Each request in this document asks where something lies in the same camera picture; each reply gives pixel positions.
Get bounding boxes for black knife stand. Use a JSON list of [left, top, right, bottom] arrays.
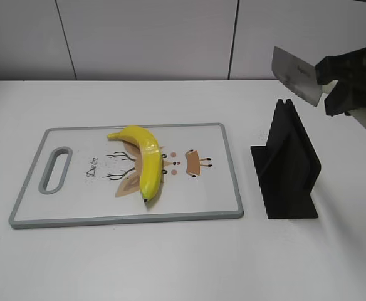
[[250, 99, 322, 219]]

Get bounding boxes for white-handled cleaver knife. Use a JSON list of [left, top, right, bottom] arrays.
[[271, 46, 338, 107]]

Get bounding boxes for yellow plastic banana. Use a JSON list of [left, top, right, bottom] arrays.
[[107, 125, 163, 203]]

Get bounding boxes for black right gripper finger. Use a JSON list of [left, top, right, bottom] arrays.
[[315, 48, 366, 85], [324, 81, 363, 117]]

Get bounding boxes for white grey-rimmed cutting board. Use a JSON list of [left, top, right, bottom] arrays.
[[9, 123, 243, 229]]

